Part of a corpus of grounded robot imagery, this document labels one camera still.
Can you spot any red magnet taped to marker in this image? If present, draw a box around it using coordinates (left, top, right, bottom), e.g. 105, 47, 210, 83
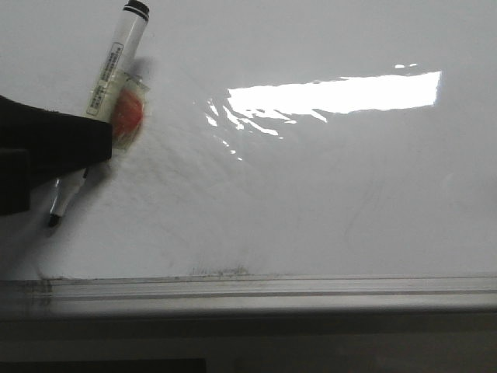
110, 73, 149, 151

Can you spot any white black-tipped whiteboard marker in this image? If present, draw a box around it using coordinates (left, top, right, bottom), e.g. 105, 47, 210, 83
48, 1, 149, 228

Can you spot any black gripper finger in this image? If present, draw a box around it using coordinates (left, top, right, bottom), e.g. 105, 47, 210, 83
1, 96, 113, 216

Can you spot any aluminium whiteboard frame rail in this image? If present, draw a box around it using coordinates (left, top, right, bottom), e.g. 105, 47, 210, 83
1, 275, 496, 320

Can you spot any white glossy whiteboard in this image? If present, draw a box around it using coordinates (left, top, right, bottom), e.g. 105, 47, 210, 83
1, 1, 496, 280

